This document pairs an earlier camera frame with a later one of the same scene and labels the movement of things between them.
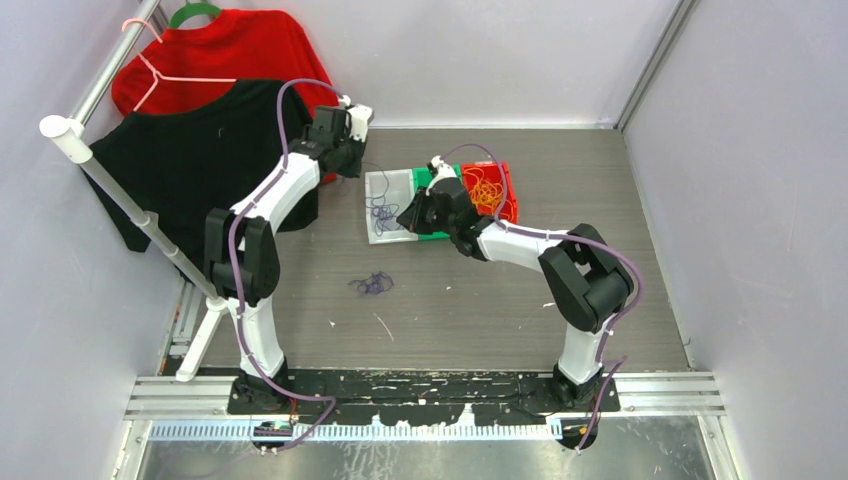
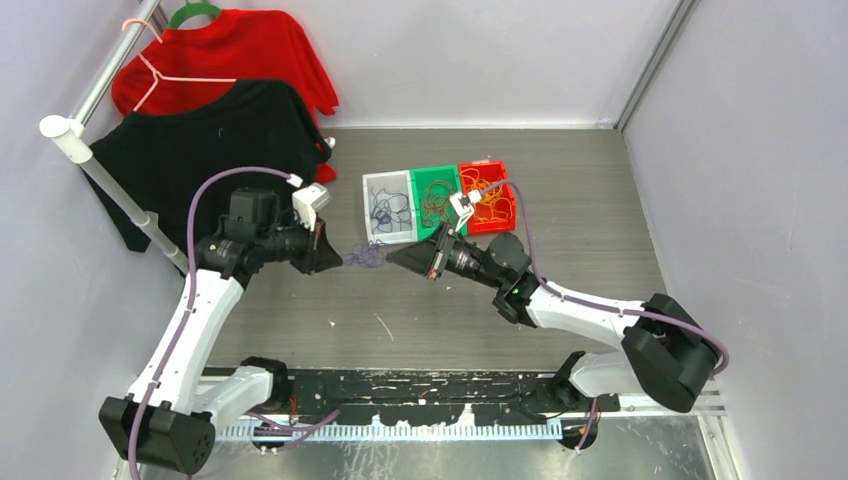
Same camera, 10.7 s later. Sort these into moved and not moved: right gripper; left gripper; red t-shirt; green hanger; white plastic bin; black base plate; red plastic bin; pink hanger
Moved: left gripper; right gripper
Not moved: black base plate; red plastic bin; red t-shirt; green hanger; white plastic bin; pink hanger
